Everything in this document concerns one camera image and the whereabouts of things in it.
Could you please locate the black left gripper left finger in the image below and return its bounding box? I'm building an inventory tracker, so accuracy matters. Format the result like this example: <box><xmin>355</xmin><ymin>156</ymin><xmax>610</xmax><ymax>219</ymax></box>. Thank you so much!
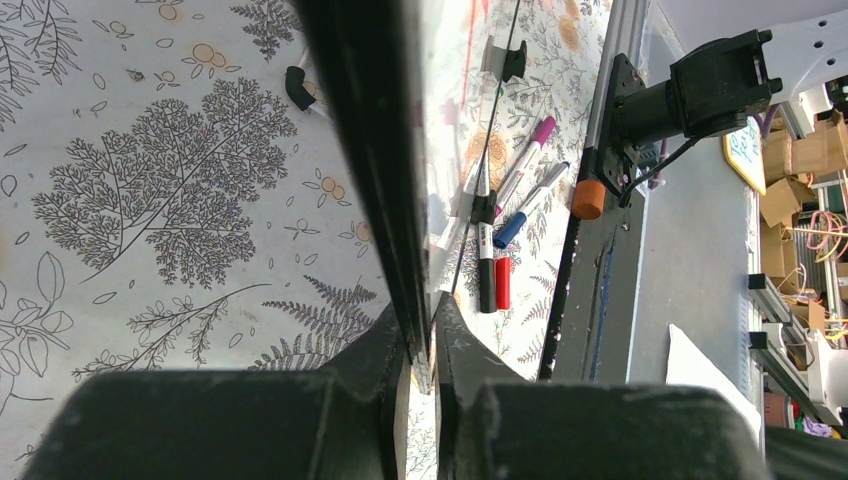
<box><xmin>311</xmin><ymin>304</ymin><xmax>410</xmax><ymax>479</ymax></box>

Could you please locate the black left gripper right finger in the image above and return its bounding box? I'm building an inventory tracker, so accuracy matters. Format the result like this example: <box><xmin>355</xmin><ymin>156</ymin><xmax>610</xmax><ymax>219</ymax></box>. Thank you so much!
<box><xmin>433</xmin><ymin>292</ymin><xmax>523</xmax><ymax>479</ymax></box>

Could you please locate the red marker cap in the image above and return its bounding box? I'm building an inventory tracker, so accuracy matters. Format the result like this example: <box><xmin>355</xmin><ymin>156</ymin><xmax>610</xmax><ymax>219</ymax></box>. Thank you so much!
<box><xmin>495</xmin><ymin>257</ymin><xmax>512</xmax><ymax>311</ymax></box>

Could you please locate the white black-framed whiteboard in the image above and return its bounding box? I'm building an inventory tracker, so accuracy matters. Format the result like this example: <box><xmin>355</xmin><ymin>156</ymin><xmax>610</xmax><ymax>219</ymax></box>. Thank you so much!
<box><xmin>295</xmin><ymin>1</ymin><xmax>518</xmax><ymax>371</ymax></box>

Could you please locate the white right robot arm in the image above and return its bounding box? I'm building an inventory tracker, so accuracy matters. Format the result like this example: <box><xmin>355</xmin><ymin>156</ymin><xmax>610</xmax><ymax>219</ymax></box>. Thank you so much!
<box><xmin>613</xmin><ymin>11</ymin><xmax>847</xmax><ymax>145</ymax></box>

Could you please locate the blue whiteboard marker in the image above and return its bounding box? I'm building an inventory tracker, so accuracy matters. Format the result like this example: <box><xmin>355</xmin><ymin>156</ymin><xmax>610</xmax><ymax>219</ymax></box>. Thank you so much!
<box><xmin>493</xmin><ymin>162</ymin><xmax>570</xmax><ymax>250</ymax></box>

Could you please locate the black whiteboard marker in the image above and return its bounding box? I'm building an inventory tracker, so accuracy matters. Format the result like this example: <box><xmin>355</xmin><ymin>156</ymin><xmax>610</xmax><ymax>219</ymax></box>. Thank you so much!
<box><xmin>473</xmin><ymin>160</ymin><xmax>497</xmax><ymax>314</ymax></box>

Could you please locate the pink whiteboard marker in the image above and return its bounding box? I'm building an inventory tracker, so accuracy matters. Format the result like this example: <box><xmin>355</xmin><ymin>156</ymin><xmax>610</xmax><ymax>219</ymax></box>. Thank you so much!
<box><xmin>495</xmin><ymin>116</ymin><xmax>556</xmax><ymax>216</ymax></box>

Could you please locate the small brown block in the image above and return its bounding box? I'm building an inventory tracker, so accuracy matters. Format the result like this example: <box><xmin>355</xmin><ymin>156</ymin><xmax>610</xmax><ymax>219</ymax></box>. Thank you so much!
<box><xmin>571</xmin><ymin>179</ymin><xmax>607</xmax><ymax>220</ymax></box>

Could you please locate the floral table mat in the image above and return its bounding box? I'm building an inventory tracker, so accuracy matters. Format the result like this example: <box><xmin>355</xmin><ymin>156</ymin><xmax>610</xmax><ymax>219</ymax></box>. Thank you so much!
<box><xmin>1</xmin><ymin>1</ymin><xmax>612</xmax><ymax>479</ymax></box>

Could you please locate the background clutter shelf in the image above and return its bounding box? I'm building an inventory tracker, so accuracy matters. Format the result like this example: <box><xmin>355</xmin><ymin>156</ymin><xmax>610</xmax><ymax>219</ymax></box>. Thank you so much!
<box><xmin>722</xmin><ymin>77</ymin><xmax>847</xmax><ymax>438</ymax></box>

